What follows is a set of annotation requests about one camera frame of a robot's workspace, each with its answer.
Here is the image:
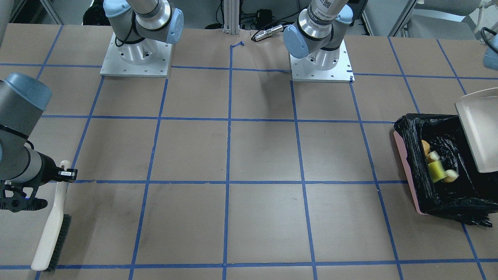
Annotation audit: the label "black bin liner bag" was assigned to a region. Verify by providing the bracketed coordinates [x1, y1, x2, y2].
[394, 114, 498, 228]

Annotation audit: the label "yellow potato toy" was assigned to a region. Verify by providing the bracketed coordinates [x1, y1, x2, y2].
[421, 140, 430, 157]

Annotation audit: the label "yellow green food scraps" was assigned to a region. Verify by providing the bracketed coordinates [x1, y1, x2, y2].
[426, 151, 459, 183]

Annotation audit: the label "beige hand brush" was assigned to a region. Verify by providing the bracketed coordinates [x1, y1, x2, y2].
[31, 182, 71, 271]

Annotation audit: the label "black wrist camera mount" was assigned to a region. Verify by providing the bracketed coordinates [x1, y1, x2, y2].
[0, 180, 48, 213]

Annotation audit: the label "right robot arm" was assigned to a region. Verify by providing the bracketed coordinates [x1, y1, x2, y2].
[0, 72, 77, 186]

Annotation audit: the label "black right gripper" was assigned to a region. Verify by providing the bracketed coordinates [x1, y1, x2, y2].
[40, 166, 78, 183]

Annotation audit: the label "pink trash bin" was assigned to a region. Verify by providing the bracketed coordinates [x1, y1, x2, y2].
[393, 131, 428, 215]

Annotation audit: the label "beige plastic dustpan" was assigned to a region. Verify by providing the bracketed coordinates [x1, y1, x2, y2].
[455, 87, 498, 173]

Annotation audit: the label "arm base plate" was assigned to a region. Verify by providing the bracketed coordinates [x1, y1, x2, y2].
[289, 40, 355, 83]
[100, 34, 174, 78]

